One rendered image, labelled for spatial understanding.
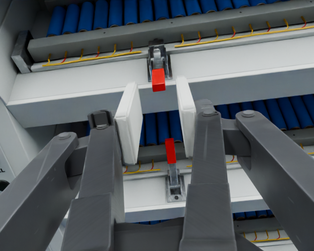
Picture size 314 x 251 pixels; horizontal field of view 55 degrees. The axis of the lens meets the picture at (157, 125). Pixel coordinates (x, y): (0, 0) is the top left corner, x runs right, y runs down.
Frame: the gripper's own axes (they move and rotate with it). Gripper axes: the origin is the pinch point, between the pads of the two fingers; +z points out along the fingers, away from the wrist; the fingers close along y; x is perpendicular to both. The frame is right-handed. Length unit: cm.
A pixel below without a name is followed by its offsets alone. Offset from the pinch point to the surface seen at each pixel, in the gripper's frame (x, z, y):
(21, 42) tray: 3.9, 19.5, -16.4
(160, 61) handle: 0.5, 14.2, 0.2
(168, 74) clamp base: -1.1, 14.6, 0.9
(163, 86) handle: -0.7, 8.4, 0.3
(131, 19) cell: 4.6, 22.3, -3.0
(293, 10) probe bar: 3.3, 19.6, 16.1
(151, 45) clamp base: 1.9, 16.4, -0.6
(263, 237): -36.5, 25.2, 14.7
